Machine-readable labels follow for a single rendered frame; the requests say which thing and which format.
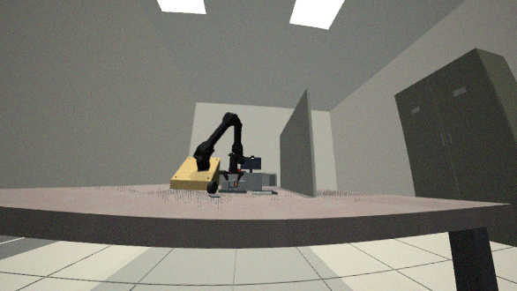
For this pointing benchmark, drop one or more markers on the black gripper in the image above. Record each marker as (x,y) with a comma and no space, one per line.
(232,168)

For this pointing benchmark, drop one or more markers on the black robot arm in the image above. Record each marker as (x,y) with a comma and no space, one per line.
(204,150)

